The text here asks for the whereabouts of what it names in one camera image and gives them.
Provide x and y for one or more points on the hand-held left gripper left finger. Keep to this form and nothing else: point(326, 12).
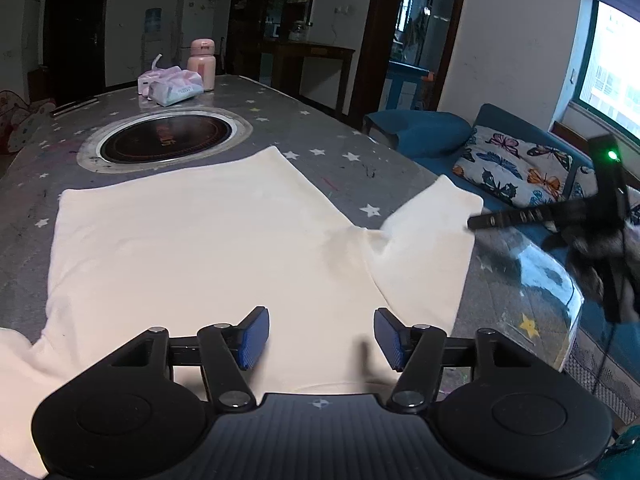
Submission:
point(255, 335)

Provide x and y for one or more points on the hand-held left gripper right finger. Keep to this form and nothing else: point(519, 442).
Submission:
point(390, 337)

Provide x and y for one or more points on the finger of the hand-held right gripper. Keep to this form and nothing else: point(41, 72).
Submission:
point(510, 218)

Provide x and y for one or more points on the cream shirt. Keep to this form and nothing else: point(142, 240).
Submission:
point(200, 240)

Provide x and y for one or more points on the person's right hand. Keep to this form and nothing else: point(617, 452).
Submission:
point(587, 265)

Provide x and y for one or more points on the butterfly print pillow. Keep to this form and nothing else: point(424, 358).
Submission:
point(505, 165)
point(582, 182)

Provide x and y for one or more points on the window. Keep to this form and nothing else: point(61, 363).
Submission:
point(615, 60)

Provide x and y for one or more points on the blue sofa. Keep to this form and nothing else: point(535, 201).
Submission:
point(425, 135)

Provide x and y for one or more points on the blue cabinet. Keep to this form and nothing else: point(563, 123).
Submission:
point(405, 85)

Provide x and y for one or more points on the built-in round induction cooker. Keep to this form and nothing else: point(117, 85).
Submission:
point(165, 137)

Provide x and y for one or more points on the grey star-print tablecloth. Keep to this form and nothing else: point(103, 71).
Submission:
point(310, 125)

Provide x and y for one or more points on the white wet wipes pack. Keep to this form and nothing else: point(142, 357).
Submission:
point(175, 92)

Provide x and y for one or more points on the wooden side desk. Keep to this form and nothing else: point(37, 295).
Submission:
point(310, 52)

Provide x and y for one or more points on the person's teal jacket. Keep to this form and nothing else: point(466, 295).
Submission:
point(622, 455)

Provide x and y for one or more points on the pink thermos bottle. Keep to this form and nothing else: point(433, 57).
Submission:
point(201, 67)

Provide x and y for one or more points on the glass jar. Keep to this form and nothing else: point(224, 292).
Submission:
point(300, 32)

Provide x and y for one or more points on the wooden display cabinet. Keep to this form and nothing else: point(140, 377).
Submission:
point(240, 35)

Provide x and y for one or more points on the white water dispenser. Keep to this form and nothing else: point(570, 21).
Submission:
point(152, 49)

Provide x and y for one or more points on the white refrigerator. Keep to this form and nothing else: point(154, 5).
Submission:
point(197, 20)

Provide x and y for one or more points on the blue water bottle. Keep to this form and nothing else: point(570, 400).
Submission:
point(154, 21)

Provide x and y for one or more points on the dark wooden door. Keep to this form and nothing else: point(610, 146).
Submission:
point(75, 35)

